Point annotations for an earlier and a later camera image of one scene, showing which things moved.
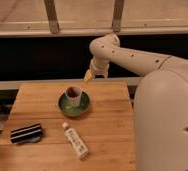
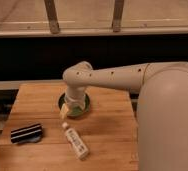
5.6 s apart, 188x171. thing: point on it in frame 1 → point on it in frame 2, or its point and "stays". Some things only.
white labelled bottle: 76,141 stays
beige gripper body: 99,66 → 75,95
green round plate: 73,111 stays
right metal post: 117,16 stays
